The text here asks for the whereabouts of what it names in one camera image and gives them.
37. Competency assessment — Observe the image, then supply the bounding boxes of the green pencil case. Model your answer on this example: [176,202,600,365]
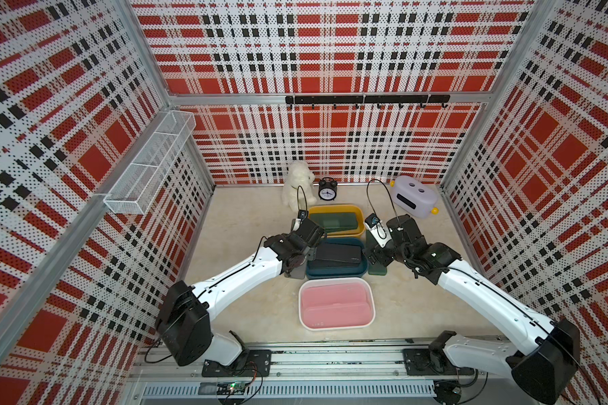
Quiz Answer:
[363,231,391,276]
[309,212,359,235]

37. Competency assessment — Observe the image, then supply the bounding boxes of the pink pencil case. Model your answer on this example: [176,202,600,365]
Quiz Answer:
[300,282,373,311]
[302,303,373,329]

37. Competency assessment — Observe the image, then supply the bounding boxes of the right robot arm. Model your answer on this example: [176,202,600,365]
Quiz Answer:
[365,214,581,404]

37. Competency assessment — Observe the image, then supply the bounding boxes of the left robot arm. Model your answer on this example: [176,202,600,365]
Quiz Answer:
[155,218,326,367]

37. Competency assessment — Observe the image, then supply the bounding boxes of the white storage tray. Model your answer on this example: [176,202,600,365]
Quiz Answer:
[298,278,377,332]

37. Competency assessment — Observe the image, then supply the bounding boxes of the yellow storage tray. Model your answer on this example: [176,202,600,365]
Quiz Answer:
[309,204,365,237]

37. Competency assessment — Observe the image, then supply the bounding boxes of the lavender toaster toy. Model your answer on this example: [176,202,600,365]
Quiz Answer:
[390,175,438,219]

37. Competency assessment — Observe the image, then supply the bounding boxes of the white plush dog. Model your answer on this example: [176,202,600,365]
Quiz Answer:
[281,160,318,212]

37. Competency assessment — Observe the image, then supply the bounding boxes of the black alarm clock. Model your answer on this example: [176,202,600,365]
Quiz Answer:
[319,177,338,202]

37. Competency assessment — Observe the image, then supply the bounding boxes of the green circuit board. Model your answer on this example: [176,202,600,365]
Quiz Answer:
[217,382,246,397]

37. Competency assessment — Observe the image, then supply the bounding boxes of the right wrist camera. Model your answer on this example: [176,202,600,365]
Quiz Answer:
[365,213,392,248]

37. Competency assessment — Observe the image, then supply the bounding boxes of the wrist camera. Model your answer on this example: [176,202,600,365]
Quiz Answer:
[365,213,392,248]
[292,209,308,231]

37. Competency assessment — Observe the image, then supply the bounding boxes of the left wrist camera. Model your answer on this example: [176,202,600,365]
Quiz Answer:
[292,209,308,231]

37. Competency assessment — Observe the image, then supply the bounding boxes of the aluminium rail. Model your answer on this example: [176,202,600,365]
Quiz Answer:
[128,336,517,384]

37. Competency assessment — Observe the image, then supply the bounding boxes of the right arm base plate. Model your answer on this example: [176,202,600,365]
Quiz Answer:
[403,349,476,376]

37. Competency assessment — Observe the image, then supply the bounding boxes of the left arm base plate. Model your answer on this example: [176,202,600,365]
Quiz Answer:
[201,349,272,378]

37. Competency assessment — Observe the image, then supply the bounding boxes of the black hook rail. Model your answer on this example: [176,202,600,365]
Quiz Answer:
[285,94,451,106]

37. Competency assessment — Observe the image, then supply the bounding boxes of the white wire mesh shelf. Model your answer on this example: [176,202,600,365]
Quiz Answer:
[104,111,195,215]

